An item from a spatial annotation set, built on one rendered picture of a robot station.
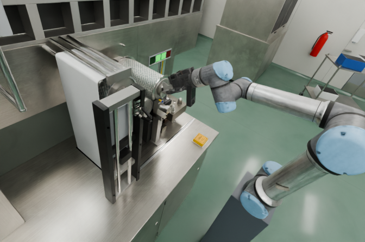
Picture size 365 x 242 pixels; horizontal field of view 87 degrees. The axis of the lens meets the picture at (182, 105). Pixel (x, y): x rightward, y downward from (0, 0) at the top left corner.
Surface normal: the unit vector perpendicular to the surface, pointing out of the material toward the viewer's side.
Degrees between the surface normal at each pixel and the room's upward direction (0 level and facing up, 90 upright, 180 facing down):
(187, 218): 0
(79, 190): 0
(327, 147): 83
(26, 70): 90
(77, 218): 0
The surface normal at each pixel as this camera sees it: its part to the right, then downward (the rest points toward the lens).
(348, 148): -0.64, 0.26
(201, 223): 0.18, -0.77
